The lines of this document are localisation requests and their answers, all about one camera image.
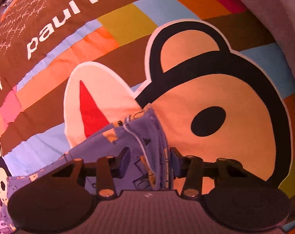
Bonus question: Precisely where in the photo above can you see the blue printed children's pants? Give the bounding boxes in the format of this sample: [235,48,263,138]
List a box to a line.
[4,107,173,233]

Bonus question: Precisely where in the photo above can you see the colourful paul frank bedspread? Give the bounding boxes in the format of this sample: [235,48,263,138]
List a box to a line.
[0,0,295,233]

